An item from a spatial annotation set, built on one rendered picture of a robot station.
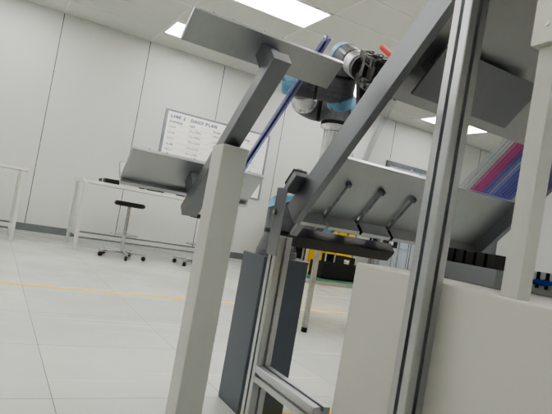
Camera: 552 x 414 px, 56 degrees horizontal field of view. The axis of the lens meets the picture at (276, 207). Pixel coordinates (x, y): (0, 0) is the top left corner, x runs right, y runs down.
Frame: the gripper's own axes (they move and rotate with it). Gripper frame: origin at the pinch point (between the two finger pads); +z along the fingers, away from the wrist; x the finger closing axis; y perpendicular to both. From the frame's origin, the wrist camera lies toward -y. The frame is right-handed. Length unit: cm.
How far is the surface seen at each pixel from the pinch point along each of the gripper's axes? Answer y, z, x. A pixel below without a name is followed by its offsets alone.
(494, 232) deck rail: -37, 4, 46
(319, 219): -31.9, 5.6, -14.5
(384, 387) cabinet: -36, 57, -20
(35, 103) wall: -238, -620, -142
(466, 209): -29.3, 3.9, 32.1
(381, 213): -31.2, 3.4, 5.0
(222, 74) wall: -193, -691, 122
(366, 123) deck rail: -1.2, 15.9, -14.5
